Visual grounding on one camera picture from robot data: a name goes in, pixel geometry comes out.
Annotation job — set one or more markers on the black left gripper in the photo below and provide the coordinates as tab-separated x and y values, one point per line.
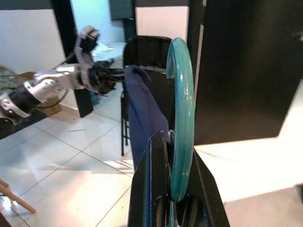
101	76

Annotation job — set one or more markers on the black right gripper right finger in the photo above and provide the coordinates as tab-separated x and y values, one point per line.
206	201

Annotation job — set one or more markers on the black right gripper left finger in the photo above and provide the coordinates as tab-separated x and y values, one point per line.
146	189

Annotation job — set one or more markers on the navy blue shirt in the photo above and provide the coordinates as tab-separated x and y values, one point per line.
144	113

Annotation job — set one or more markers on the teal plastic hanger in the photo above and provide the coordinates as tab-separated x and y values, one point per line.
185	106

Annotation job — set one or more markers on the black folding chair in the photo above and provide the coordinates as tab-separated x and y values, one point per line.
146	52

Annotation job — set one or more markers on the large cardboard box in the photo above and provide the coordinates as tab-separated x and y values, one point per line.
26	75

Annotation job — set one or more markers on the clear bag of clothes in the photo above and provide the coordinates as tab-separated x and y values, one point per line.
7	80

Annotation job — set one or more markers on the dark wooden door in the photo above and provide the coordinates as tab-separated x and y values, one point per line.
248	71

